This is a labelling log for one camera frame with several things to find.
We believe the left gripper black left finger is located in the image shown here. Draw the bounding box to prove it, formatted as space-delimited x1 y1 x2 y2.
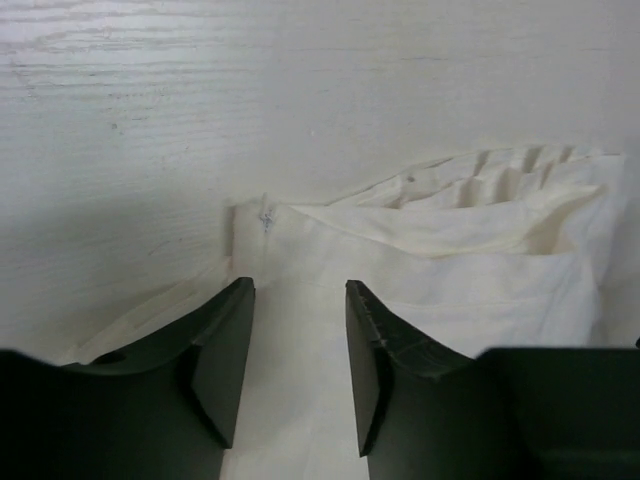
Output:
1 277 255 479

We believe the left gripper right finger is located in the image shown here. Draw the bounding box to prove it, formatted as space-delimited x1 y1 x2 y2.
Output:
346 280 639 479

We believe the white pleated skirt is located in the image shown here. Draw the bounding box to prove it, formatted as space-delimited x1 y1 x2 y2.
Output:
71 146 626 479

